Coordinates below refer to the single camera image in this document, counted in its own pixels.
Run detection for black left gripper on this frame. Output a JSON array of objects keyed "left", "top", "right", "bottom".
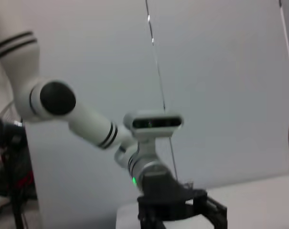
[{"left": 137, "top": 171, "right": 228, "bottom": 229}]

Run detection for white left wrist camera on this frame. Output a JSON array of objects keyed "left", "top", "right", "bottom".
[{"left": 123, "top": 110, "right": 185, "bottom": 144}]

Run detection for dark equipment clutter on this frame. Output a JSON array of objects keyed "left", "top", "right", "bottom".
[{"left": 0, "top": 118, "right": 39, "bottom": 229}]

